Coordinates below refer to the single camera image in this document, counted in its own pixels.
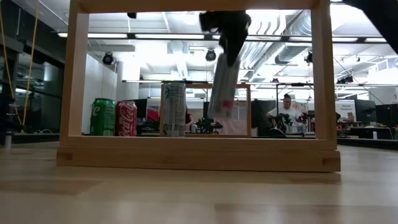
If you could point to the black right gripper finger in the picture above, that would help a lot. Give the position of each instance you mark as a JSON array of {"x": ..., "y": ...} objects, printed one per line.
[{"x": 233, "y": 46}]

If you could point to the wooden slatted shelf rack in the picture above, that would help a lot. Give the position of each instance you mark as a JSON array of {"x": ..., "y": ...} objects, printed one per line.
[{"x": 199, "y": 155}]

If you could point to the green soda can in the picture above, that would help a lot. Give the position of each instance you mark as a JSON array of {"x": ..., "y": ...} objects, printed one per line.
[{"x": 103, "y": 118}]

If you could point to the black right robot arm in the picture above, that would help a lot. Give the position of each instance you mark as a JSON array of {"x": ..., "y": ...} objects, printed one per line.
[{"x": 382, "y": 18}]

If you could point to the black background robot arm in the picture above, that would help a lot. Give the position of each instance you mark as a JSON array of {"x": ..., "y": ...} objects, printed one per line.
[
  {"x": 206, "y": 125},
  {"x": 281, "y": 122}
]

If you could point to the round black ceiling lamp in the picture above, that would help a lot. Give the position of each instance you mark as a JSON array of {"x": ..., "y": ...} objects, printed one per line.
[
  {"x": 211, "y": 55},
  {"x": 108, "y": 58}
]

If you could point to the black cloth panel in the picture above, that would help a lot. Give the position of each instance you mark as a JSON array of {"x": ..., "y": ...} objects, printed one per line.
[{"x": 263, "y": 115}]

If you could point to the black ceiling lamp cluster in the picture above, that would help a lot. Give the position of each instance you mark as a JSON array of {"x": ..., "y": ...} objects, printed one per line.
[
  {"x": 308, "y": 57},
  {"x": 343, "y": 79}
]

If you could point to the standing person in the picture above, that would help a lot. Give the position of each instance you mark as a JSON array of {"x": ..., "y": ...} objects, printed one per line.
[{"x": 286, "y": 112}]

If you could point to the seated person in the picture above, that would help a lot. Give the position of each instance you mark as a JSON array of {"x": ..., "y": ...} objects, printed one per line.
[{"x": 189, "y": 118}]

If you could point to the red panel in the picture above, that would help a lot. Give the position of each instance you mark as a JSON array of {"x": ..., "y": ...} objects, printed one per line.
[{"x": 152, "y": 113}]

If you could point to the black monitor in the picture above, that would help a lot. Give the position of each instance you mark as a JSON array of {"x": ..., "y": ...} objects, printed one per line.
[
  {"x": 142, "y": 108},
  {"x": 387, "y": 115},
  {"x": 365, "y": 110}
]

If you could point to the white sign board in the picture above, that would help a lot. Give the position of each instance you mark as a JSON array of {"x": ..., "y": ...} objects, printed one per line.
[{"x": 345, "y": 109}]

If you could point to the red Coca-Cola can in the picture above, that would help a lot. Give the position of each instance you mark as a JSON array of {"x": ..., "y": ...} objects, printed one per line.
[{"x": 126, "y": 119}]

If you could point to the silver ventilation duct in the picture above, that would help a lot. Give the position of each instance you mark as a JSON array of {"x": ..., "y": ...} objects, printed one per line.
[{"x": 289, "y": 53}]

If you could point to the long ceiling light rail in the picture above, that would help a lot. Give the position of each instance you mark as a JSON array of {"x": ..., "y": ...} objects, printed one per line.
[{"x": 171, "y": 36}]

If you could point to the black aluminium table frame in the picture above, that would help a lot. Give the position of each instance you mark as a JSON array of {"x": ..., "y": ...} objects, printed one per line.
[{"x": 37, "y": 137}]

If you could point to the grey metal post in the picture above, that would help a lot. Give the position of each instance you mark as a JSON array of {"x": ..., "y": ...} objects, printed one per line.
[{"x": 7, "y": 140}]

